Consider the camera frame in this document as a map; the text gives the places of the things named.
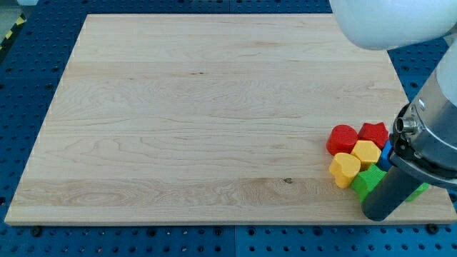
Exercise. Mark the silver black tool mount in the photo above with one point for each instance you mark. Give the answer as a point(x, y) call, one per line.
point(423, 137)

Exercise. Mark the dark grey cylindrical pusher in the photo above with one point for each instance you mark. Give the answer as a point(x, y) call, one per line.
point(395, 187)

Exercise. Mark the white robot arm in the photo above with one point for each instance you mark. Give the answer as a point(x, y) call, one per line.
point(387, 24)

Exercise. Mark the blue cube block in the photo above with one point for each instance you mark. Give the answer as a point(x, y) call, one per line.
point(384, 162)

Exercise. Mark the green circle block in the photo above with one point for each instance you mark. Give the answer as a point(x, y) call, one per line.
point(422, 188)

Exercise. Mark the green star block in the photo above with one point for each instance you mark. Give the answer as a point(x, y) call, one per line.
point(366, 181)

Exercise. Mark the yellow hexagon block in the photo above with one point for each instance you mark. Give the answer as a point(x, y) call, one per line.
point(366, 152)

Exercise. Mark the red star block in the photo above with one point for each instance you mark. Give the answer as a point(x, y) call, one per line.
point(377, 133)

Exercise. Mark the yellow heart block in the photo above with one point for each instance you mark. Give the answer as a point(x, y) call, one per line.
point(344, 168)

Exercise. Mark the red cylinder block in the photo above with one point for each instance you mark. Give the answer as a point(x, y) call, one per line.
point(342, 139)

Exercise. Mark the light wooden board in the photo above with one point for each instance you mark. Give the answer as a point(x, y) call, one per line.
point(203, 119)

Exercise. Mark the blue perforated table plate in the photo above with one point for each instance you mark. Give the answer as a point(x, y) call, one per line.
point(36, 44)

